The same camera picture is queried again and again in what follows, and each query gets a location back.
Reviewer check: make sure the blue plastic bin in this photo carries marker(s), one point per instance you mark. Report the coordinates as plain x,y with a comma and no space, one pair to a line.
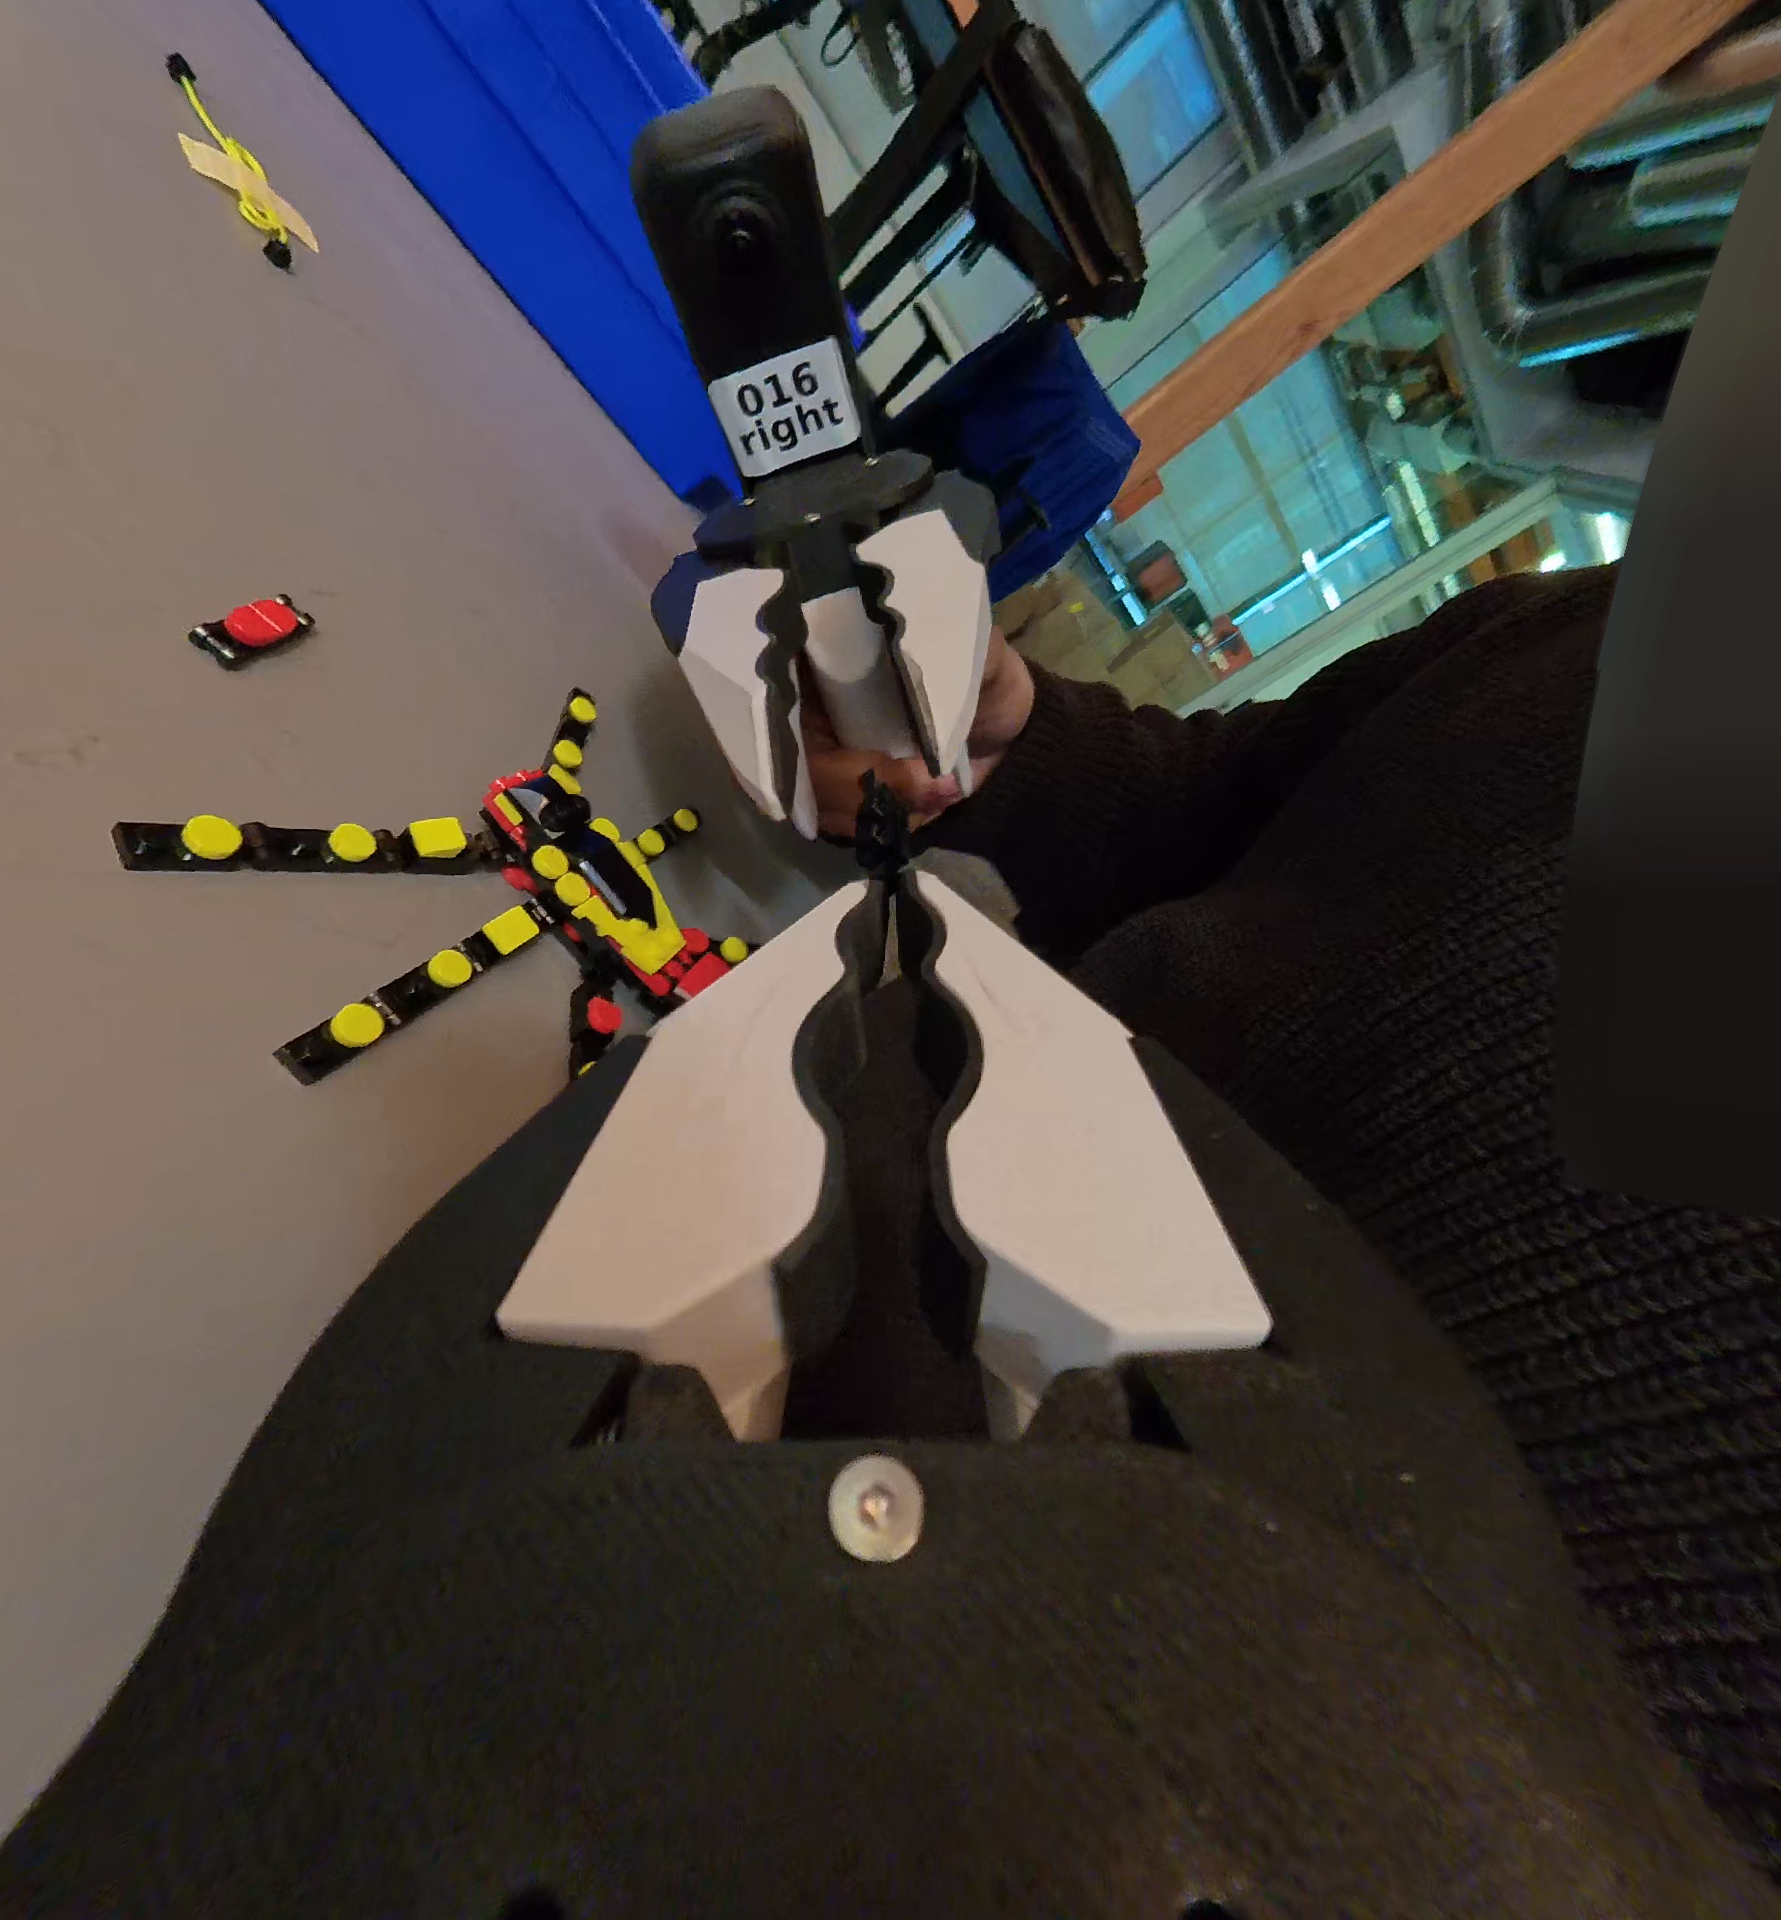
529,181

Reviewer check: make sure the person's right hand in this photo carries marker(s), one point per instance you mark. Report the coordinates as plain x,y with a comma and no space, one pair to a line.
1002,705

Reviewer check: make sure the wooden beam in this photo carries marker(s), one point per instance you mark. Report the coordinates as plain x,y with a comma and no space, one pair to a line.
1431,225

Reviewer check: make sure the blue jacket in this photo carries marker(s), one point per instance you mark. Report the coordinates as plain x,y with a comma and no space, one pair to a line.
1041,434

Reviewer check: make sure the black yellow lego model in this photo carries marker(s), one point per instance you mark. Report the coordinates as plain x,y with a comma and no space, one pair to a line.
605,885

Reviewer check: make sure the beige tape strip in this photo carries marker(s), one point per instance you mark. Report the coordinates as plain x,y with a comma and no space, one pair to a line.
289,225

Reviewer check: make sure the black red lego plate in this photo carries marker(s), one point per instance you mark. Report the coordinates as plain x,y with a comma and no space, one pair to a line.
257,621

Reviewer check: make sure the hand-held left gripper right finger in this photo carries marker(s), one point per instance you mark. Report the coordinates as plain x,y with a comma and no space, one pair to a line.
1099,1201

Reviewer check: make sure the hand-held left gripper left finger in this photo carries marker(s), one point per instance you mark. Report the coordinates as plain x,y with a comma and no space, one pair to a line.
680,1186

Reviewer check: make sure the small black lego part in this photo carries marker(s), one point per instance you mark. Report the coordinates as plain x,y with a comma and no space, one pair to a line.
883,832

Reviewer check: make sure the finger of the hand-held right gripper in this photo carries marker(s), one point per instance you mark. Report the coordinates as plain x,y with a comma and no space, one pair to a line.
725,660
936,600

